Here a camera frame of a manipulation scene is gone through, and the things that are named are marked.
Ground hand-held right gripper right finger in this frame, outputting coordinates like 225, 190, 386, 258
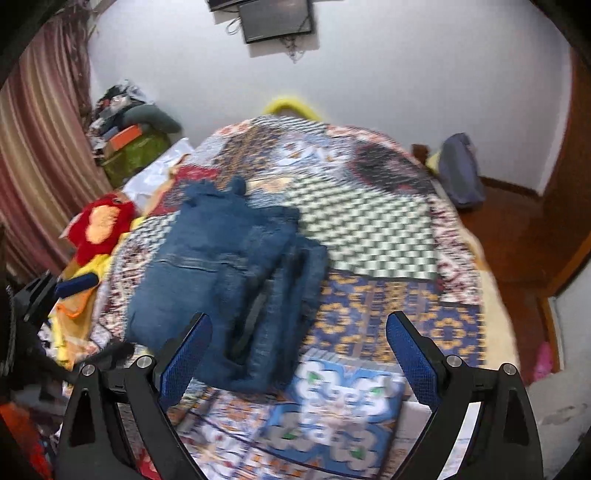
385, 311, 544, 480

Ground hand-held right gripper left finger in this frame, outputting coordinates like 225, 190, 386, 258
55, 311, 214, 480

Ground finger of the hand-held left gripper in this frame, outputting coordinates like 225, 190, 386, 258
54, 273, 100, 299
59, 339, 136, 385

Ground blue denim jeans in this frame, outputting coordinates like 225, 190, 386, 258
126, 176, 301, 365

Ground yellow cloth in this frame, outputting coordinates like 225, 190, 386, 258
48, 228, 141, 372

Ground red plush toy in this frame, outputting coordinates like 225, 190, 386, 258
59, 194, 140, 269

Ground patchwork patterned blanket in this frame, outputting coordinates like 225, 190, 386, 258
90, 113, 491, 480

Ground pink bag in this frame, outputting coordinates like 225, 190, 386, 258
531, 340, 556, 385

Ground white bed sheet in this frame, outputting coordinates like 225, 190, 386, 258
122, 137, 200, 205

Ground striped curtain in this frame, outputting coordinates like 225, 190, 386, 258
0, 17, 117, 280

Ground green bag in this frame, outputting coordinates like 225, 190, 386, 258
102, 131, 174, 189

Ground orange box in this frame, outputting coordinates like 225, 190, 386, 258
103, 124, 143, 157

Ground dark grey cushion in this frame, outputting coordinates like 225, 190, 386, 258
121, 104, 182, 136

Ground pile of clutter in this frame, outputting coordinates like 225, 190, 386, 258
91, 79, 155, 155

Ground grey purple bag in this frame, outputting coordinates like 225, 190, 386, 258
436, 133, 486, 212

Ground wooden door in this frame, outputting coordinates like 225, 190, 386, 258
536, 46, 591, 298

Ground yellow pillow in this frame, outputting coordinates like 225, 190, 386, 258
262, 94, 325, 121

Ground monitor cables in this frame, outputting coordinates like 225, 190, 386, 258
276, 39, 309, 64

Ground black wall monitor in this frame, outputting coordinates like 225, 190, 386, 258
237, 0, 316, 45

